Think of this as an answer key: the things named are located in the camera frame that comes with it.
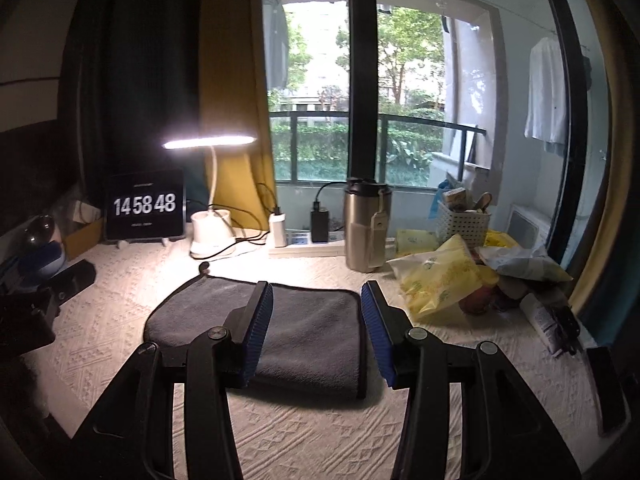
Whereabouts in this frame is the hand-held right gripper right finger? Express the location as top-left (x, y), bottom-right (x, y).
top-left (361, 280), bottom-right (583, 480)

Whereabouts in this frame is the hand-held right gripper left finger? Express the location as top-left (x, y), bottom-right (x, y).
top-left (70, 281), bottom-right (275, 480)

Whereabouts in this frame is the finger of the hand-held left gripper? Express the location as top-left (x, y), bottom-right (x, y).
top-left (46, 259), bottom-right (97, 307)

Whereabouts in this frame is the grey towel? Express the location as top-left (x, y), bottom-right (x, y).
top-left (144, 261), bottom-right (369, 402)

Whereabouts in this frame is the blue and white round toy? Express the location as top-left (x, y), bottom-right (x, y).
top-left (0, 214), bottom-right (68, 286)

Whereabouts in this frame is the yellow cardboard box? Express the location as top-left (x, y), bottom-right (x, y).
top-left (64, 216), bottom-right (106, 262)

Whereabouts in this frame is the white textured tablecloth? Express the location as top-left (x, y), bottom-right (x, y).
top-left (20, 241), bottom-right (613, 480)

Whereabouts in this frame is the yellow plastic bag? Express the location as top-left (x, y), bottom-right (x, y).
top-left (387, 233), bottom-right (485, 324)

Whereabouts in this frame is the yellow snack packet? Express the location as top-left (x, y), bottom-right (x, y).
top-left (395, 228), bottom-right (442, 257)

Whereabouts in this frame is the white power strip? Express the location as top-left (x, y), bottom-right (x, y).
top-left (269, 239), bottom-right (347, 259)

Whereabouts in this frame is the stainless steel tumbler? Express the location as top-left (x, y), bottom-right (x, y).
top-left (342, 177), bottom-right (392, 273)

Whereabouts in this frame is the black tablet clock display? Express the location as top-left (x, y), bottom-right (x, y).
top-left (103, 170), bottom-right (187, 242)

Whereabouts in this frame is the white charger plug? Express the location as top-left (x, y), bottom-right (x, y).
top-left (269, 212), bottom-right (289, 249)

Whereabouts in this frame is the red fruit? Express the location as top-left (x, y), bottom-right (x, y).
top-left (459, 286), bottom-right (495, 317)

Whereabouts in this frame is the white desk lamp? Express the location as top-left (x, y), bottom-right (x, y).
top-left (161, 132), bottom-right (259, 259)

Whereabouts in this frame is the black power adapter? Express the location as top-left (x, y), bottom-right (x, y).
top-left (310, 202), bottom-right (331, 244)

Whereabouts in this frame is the white perforated basket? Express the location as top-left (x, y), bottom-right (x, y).
top-left (435, 204), bottom-right (494, 249)

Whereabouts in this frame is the blue plastic bag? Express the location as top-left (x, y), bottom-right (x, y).
top-left (428, 179), bottom-right (452, 219)

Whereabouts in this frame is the pale crumpled plastic bag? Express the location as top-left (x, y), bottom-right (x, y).
top-left (474, 244), bottom-right (574, 283)

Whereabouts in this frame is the white tube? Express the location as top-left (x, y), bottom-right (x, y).
top-left (519, 292), bottom-right (567, 357)

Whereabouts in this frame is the black small device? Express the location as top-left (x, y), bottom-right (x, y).
top-left (549, 304), bottom-right (582, 345)

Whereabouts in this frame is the black balcony railing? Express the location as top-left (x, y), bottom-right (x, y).
top-left (269, 111), bottom-right (487, 183)

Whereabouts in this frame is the black smartphone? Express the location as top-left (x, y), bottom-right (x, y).
top-left (586, 346), bottom-right (629, 437)

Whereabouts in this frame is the yellow curtain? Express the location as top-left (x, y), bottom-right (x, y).
top-left (197, 0), bottom-right (278, 211)

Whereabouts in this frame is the white hanging shirt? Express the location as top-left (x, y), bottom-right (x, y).
top-left (523, 36), bottom-right (569, 144)

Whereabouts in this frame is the grey hanging shirt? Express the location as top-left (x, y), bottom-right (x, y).
top-left (262, 0), bottom-right (290, 89)

